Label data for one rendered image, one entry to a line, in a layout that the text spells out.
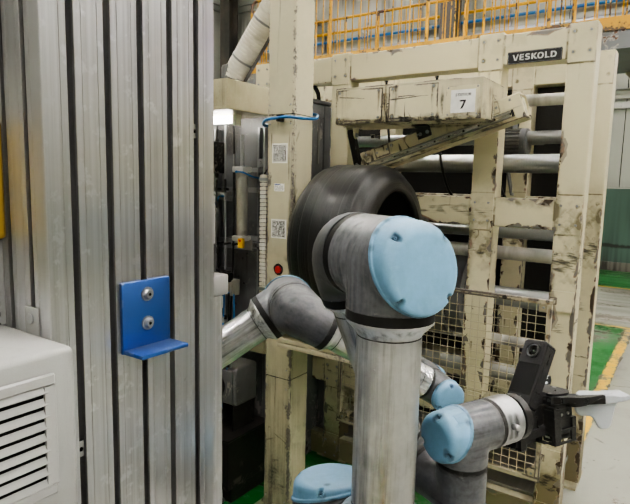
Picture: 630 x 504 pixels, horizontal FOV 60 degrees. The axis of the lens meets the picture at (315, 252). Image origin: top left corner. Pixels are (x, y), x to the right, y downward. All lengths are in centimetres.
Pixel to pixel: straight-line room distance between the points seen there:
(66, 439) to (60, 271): 18
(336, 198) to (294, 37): 66
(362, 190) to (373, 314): 117
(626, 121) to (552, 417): 998
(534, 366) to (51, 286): 72
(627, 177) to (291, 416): 911
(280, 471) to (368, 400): 172
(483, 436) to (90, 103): 67
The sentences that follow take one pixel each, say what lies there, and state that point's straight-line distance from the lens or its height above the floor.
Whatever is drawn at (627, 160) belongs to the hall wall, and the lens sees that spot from 1079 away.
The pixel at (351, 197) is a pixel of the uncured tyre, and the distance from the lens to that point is 179.
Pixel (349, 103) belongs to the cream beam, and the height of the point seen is 172.
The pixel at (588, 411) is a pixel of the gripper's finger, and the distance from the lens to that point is 102.
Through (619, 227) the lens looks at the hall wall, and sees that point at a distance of 1073.
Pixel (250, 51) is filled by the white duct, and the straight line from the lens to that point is 269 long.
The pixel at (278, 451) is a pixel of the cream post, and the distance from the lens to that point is 240.
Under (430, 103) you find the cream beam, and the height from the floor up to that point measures 170.
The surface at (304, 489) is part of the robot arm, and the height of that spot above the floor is 94.
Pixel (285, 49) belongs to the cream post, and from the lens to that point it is 218.
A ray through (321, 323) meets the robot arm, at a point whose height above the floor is 111.
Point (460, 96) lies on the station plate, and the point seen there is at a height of 172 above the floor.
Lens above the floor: 141
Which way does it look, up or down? 7 degrees down
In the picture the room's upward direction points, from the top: 1 degrees clockwise
